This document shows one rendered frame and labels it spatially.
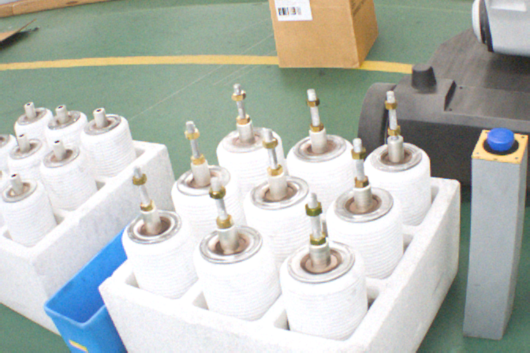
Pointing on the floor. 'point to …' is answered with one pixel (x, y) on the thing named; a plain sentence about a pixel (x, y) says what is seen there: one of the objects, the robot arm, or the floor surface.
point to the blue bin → (89, 304)
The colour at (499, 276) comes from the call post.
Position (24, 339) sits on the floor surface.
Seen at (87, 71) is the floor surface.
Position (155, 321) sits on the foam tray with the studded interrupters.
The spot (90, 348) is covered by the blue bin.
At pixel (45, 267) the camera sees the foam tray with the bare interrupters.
